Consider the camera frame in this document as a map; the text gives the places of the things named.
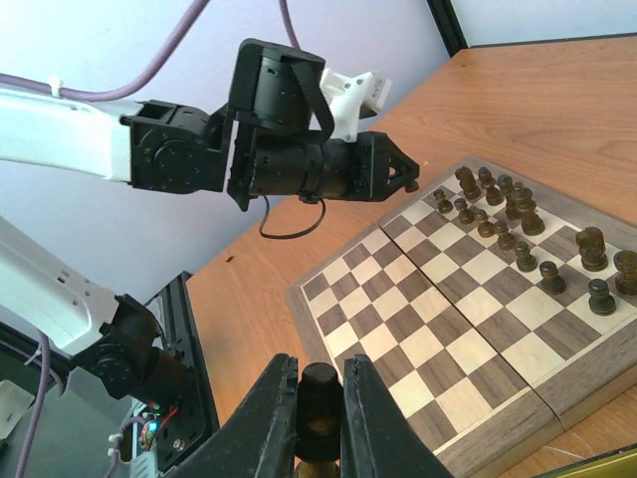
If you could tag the small green circuit board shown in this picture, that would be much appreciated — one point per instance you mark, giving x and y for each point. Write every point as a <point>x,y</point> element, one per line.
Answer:
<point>153,425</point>

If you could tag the gold tin tray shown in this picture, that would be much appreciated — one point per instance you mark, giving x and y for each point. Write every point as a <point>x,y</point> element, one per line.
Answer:
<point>616,463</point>

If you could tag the black frame post left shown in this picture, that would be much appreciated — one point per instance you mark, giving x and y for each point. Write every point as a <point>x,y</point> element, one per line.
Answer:
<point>448,25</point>

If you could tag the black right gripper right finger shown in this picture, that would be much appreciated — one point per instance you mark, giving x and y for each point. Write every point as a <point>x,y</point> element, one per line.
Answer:
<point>375,438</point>

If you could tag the dark wooden bishop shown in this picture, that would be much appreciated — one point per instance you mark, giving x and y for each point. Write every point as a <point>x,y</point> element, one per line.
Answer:
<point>489,184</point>

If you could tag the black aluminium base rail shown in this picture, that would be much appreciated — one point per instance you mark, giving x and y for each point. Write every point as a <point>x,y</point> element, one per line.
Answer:
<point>197,419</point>

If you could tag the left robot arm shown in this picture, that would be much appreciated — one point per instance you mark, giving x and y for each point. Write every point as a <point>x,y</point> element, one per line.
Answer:
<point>289,127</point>

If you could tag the dark wooden chess piece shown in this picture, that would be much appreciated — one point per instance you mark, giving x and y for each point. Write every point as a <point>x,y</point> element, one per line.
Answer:
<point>506,186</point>

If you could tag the wooden folding chess board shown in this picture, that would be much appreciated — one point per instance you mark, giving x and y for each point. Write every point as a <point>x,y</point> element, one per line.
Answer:
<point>484,364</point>

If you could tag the dark wooden knight piece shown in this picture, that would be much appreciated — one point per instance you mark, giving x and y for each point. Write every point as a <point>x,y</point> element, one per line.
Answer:
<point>468,183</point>

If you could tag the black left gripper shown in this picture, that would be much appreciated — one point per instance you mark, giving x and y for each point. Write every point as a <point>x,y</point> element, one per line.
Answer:
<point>378,166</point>

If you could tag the dark wooden rook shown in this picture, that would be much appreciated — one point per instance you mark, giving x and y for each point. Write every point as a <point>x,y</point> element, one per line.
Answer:
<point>625,262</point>

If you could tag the dark wooden king piece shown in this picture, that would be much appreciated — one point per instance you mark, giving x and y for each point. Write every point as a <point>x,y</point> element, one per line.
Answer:
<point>525,206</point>

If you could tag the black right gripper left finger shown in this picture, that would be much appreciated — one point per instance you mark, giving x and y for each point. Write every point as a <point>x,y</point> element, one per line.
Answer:
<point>259,438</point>

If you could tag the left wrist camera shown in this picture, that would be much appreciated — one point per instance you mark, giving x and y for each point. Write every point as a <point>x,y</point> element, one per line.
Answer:
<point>352,99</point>

